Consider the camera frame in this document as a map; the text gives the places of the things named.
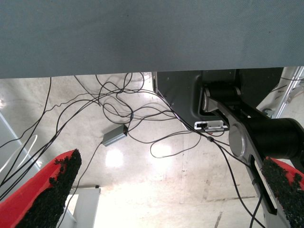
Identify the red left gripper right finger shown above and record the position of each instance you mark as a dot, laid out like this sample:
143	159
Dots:
285	187

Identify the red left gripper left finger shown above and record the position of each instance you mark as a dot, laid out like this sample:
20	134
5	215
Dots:
35	197

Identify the white furniture leg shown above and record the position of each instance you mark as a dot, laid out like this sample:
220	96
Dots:
88	204

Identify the white connector panel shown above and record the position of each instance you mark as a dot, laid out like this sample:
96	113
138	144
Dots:
213	124

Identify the grey metal adapter box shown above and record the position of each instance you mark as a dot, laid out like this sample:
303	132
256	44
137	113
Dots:
114	135

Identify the dark grey robot chassis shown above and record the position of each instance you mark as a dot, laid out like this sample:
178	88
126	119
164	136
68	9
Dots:
180	95

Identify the dark table cloth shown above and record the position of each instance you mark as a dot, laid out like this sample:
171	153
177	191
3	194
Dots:
142	35

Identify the aluminium profile frame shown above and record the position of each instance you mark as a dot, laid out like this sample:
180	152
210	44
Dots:
288	95

